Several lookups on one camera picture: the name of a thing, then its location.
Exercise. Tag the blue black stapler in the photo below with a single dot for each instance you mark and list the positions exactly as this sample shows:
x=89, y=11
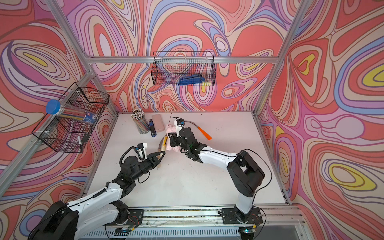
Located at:
x=152, y=128

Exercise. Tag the aluminium front rail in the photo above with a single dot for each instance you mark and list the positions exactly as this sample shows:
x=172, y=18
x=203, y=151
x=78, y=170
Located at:
x=187, y=223

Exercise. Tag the pencil cup on table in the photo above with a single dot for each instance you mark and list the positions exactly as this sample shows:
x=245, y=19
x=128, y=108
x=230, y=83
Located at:
x=140, y=120

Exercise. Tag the blue capped pencil tube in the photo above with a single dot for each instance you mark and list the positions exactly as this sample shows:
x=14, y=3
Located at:
x=56, y=108

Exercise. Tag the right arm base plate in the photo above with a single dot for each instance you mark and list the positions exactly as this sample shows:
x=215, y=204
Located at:
x=235, y=216

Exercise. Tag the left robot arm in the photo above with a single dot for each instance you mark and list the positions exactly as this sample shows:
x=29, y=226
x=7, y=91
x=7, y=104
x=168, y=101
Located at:
x=73, y=220

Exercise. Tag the blue tool in basket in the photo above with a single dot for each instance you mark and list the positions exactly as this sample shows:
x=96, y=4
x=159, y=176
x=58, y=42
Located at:
x=191, y=80

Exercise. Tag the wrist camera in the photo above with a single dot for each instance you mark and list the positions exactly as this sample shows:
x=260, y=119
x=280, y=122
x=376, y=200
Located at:
x=179, y=124
x=141, y=149

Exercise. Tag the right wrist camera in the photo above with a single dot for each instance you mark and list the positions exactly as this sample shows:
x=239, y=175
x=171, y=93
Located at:
x=179, y=124

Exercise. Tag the wooden handled sickle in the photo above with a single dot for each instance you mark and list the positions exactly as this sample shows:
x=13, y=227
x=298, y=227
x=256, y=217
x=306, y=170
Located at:
x=166, y=134
x=162, y=144

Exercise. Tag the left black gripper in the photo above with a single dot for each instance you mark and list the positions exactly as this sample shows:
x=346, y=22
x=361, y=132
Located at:
x=152, y=161

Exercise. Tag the pink eraser block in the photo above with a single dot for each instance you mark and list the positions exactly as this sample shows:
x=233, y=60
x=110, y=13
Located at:
x=158, y=123

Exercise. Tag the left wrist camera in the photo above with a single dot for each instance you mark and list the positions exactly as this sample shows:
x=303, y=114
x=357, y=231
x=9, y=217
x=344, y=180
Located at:
x=141, y=149

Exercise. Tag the wire basket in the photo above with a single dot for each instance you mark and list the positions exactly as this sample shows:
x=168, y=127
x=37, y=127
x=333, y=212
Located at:
x=169, y=66
x=66, y=135

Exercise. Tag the orange handled sickle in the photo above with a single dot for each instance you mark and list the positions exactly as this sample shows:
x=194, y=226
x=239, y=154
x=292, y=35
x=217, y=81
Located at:
x=200, y=129

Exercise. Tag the back wire basket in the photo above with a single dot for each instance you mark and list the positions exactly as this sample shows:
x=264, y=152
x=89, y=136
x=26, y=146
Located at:
x=169, y=66

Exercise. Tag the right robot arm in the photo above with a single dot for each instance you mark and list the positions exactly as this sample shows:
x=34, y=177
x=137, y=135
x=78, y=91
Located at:
x=245, y=173

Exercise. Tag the left wire basket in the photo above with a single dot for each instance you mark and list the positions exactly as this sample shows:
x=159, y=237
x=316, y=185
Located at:
x=66, y=135

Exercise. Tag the yellow block in basket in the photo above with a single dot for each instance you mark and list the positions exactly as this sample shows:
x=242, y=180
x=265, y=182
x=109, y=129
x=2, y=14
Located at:
x=206, y=84

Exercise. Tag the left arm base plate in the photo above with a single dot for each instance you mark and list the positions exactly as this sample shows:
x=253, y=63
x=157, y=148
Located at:
x=132, y=216

